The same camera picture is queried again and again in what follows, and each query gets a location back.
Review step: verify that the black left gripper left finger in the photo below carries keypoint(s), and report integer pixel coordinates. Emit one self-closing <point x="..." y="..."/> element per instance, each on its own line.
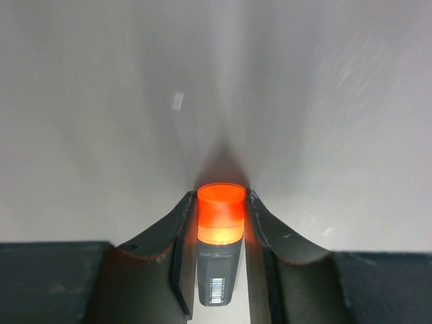
<point x="151" y="277"/>

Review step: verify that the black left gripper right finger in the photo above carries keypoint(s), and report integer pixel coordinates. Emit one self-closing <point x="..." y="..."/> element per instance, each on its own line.
<point x="290" y="279"/>

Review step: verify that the orange black highlighter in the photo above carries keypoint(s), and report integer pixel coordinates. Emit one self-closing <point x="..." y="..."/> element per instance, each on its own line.
<point x="221" y="209"/>

